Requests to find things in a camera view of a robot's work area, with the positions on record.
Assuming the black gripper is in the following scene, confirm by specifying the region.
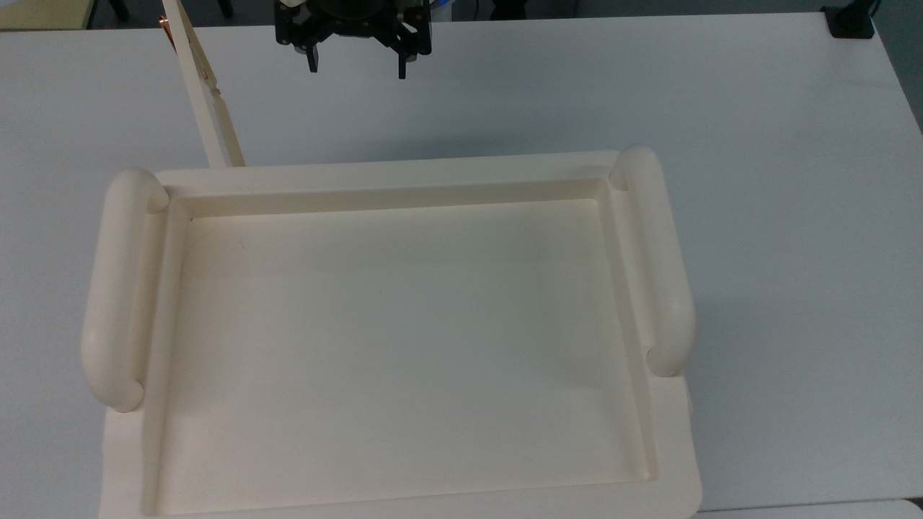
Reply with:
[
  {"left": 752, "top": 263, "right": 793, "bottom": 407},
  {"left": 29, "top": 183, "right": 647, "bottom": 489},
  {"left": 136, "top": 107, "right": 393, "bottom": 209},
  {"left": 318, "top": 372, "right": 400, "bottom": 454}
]
[{"left": 274, "top": 0, "right": 433, "bottom": 79}]

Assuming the cream cabinet door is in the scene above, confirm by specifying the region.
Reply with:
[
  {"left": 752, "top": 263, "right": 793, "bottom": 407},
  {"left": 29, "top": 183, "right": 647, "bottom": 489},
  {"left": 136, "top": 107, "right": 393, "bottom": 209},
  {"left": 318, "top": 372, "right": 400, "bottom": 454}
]
[{"left": 160, "top": 0, "right": 247, "bottom": 169}]

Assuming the cream rounded carry handle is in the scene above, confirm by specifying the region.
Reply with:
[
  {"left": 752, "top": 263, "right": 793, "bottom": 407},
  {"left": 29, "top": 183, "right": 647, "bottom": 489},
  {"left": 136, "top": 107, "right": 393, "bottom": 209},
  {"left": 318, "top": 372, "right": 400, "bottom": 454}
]
[{"left": 81, "top": 168, "right": 170, "bottom": 414}]

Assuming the black table clamp mount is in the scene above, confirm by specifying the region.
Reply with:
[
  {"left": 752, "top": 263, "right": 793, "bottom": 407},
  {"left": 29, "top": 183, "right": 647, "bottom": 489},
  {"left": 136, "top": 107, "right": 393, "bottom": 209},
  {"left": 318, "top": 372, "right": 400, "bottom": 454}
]
[{"left": 821, "top": 4, "right": 878, "bottom": 40}]

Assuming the cream plastic cabinet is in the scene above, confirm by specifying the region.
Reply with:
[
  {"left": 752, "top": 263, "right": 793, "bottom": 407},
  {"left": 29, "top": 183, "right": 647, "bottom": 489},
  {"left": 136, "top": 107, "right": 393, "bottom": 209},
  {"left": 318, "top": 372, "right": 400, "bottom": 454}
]
[{"left": 81, "top": 146, "right": 704, "bottom": 519}]

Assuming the yellow wooden board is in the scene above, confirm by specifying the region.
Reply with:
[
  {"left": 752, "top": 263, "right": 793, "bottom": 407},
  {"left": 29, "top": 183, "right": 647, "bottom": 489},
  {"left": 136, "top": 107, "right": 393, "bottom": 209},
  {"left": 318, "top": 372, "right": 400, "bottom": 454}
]
[{"left": 0, "top": 0, "right": 93, "bottom": 31}]

